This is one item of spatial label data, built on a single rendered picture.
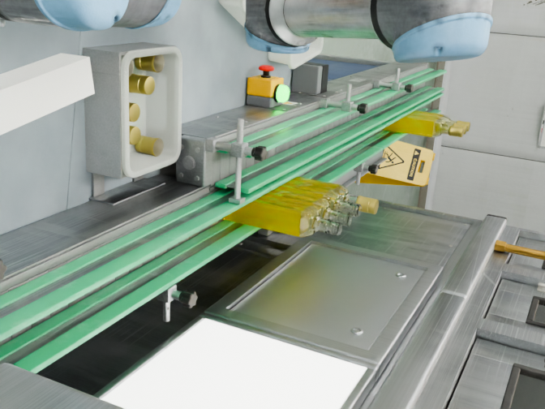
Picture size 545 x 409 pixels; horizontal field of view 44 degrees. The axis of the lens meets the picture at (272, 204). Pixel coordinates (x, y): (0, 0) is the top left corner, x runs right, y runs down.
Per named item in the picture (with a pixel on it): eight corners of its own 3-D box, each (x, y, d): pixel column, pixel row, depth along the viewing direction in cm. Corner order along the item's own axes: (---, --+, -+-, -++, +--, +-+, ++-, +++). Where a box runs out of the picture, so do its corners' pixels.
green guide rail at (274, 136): (216, 152, 136) (251, 158, 133) (216, 147, 136) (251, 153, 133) (427, 70, 286) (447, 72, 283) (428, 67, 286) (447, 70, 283)
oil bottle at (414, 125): (380, 129, 241) (460, 142, 230) (382, 114, 239) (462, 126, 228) (385, 127, 246) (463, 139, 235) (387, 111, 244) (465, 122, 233)
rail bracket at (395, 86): (371, 88, 223) (410, 93, 218) (373, 66, 221) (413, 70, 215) (375, 87, 226) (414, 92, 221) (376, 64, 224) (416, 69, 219)
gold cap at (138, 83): (124, 74, 124) (143, 77, 122) (136, 72, 127) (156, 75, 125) (125, 93, 125) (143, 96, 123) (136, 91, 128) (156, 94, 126)
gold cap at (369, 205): (355, 198, 149) (375, 202, 148) (361, 193, 152) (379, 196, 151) (354, 213, 151) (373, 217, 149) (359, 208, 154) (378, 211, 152)
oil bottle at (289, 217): (220, 219, 145) (311, 241, 136) (221, 194, 143) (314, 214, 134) (233, 212, 150) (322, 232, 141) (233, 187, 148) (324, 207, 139)
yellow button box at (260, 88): (244, 104, 172) (270, 108, 169) (246, 75, 170) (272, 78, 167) (257, 101, 178) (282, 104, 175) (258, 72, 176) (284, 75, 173)
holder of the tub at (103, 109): (87, 200, 124) (121, 208, 121) (82, 47, 115) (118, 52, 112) (143, 178, 139) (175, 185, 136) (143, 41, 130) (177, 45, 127)
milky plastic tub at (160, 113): (87, 173, 122) (126, 182, 119) (83, 46, 115) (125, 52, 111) (145, 153, 137) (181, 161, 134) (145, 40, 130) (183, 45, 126)
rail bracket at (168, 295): (122, 313, 119) (186, 333, 114) (122, 278, 117) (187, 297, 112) (136, 304, 123) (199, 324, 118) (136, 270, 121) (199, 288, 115)
